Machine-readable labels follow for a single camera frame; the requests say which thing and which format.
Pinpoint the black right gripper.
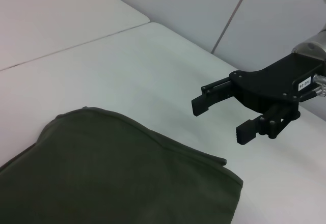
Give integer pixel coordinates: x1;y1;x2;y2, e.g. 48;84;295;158
191;52;324;146

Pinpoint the dark green FREE t-shirt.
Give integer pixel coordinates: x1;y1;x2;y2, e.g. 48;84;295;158
0;106;244;224

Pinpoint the dark right arm cable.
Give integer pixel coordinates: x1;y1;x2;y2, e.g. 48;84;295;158
298;73;326;104

